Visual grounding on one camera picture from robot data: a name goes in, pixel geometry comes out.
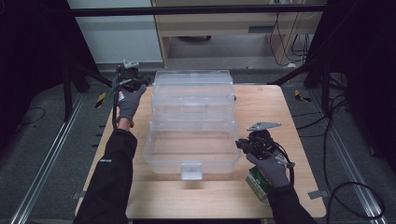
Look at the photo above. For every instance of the white cabinet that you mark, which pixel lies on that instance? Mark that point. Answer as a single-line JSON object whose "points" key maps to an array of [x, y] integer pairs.
{"points": [[118, 37]]}

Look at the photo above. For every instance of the light wooden desk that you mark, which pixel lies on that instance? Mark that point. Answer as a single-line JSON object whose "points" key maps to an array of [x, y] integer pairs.
{"points": [[218, 23]]}

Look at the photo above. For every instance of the yellow black striped tape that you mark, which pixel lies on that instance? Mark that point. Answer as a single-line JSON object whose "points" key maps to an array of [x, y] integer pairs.
{"points": [[100, 99], [301, 96]]}

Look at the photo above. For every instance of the person's left hand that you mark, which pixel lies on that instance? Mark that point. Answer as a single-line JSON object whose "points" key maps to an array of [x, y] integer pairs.
{"points": [[129, 104]]}

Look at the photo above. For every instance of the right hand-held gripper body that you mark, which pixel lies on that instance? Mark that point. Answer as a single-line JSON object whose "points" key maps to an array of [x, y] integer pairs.
{"points": [[261, 144]]}

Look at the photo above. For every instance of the black metal stand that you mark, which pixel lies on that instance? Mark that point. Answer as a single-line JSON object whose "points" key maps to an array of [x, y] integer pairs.
{"points": [[67, 93], [325, 90]]}

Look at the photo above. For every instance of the clear plastic storage box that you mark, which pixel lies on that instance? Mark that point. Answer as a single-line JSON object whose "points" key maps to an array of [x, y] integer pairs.
{"points": [[193, 146]]}

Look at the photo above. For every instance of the grey tape piece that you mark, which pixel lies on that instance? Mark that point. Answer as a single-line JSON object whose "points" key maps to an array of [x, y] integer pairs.
{"points": [[78, 195], [318, 194]]}

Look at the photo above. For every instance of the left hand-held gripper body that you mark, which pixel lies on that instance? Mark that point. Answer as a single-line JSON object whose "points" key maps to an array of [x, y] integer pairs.
{"points": [[127, 77]]}

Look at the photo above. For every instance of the black horizontal frame bar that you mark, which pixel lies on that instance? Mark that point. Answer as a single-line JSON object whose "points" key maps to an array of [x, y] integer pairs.
{"points": [[186, 11]]}

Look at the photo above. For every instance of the green cardboard box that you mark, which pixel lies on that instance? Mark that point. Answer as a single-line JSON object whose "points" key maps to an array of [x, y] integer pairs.
{"points": [[255, 183]]}

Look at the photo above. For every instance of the person's right hand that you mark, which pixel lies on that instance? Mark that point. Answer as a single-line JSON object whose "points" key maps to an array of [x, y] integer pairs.
{"points": [[274, 172]]}

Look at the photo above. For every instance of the aluminium floor rail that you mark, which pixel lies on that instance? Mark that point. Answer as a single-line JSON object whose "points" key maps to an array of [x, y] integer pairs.
{"points": [[46, 161], [351, 174]]}

